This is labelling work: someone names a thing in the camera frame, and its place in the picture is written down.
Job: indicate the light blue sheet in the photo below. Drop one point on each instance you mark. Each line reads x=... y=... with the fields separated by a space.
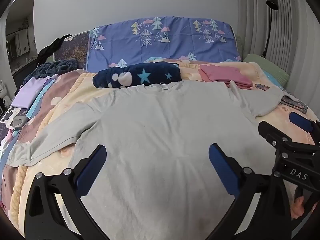
x=273 y=80

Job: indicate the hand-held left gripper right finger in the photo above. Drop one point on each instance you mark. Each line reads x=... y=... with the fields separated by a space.
x=222 y=170

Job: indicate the navy star print fleece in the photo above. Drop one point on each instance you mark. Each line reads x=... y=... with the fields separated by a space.
x=140 y=76

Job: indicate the green pillow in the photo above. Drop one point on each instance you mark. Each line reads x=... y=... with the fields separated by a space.
x=267 y=65

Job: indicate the small grey cloth item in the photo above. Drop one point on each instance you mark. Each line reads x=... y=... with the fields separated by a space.
x=19 y=122

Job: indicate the grey long-sleeved shirt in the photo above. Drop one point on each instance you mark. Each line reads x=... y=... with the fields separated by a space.
x=160 y=130

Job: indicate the yellow patterned bed blanket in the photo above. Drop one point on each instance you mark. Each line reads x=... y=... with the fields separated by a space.
x=65 y=92

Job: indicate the white pleated curtain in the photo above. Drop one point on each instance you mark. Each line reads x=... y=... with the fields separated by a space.
x=257 y=17

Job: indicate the floral print cloth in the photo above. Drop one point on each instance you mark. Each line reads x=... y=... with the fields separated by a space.
x=292 y=103

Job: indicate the blue tree print quilt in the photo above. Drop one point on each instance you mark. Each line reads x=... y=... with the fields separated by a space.
x=162 y=45

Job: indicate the dark gold tree print headboard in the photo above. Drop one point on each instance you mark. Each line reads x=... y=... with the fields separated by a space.
x=75 y=47

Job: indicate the light purple cloth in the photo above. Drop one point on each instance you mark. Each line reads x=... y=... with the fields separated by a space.
x=30 y=92

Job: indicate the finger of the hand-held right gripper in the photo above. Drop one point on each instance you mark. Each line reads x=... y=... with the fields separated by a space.
x=301 y=122
x=275 y=140

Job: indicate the cartoon print bed sheet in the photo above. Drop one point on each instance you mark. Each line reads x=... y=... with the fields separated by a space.
x=10 y=120

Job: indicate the black floor lamp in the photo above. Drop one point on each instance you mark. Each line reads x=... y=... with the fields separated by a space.
x=272 y=1

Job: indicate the pink folded cloth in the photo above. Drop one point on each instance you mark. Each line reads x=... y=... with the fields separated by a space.
x=225 y=75

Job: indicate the dark teal fuzzy blanket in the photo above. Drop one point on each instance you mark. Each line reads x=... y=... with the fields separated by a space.
x=52 y=67

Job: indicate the white cat figurine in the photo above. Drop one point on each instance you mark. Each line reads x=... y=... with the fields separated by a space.
x=3 y=97

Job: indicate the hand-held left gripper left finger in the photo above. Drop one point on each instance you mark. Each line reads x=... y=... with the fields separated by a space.
x=93 y=164

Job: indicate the black cloth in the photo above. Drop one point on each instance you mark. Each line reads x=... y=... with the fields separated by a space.
x=50 y=48

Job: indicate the person's right hand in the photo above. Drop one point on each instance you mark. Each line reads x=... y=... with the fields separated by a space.
x=300 y=205

